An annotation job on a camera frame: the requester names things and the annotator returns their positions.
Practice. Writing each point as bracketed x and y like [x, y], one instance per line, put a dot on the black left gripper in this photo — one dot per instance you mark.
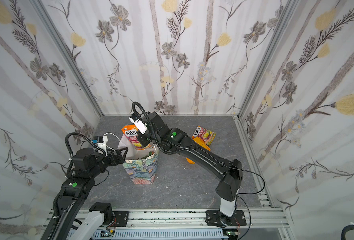
[120, 159]

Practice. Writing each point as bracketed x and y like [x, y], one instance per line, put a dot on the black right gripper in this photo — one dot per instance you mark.
[145, 139]

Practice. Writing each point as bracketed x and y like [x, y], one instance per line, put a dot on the floral white paper bag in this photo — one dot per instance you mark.
[140, 165]

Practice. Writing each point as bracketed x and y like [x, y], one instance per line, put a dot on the red yellow Fox's candy bag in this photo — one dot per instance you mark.
[130, 132]

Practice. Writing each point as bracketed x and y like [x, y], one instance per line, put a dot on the yellow mango Lot100 bag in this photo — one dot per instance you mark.
[199, 141]

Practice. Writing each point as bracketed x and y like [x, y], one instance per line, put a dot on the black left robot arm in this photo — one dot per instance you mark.
[86, 164]

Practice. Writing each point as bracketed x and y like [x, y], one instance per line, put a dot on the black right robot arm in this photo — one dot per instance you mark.
[228, 173]

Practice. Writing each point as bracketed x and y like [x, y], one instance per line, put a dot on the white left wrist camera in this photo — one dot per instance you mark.
[101, 143]

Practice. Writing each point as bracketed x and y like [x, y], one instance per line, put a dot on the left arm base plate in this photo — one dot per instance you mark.
[110, 217]

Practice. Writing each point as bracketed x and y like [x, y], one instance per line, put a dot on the white ribbed cable duct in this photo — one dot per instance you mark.
[161, 234]

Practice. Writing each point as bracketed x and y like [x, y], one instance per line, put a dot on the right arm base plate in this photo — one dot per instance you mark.
[215, 218]

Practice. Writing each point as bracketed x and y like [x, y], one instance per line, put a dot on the aluminium front rail frame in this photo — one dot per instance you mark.
[268, 219]

